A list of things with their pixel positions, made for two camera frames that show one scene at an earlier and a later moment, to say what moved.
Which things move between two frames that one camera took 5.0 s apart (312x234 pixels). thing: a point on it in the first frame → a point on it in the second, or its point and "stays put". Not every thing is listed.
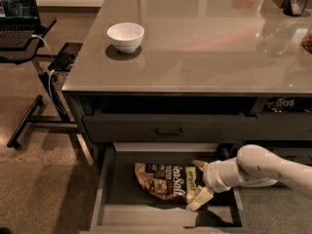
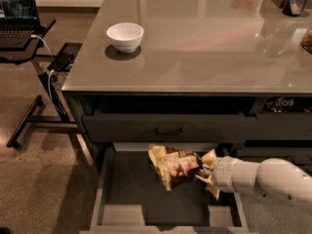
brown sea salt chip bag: x=171 y=182 → x=172 y=164
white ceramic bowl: x=127 y=36 stays put
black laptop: x=19 y=18 stays put
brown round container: x=307 y=40 stays put
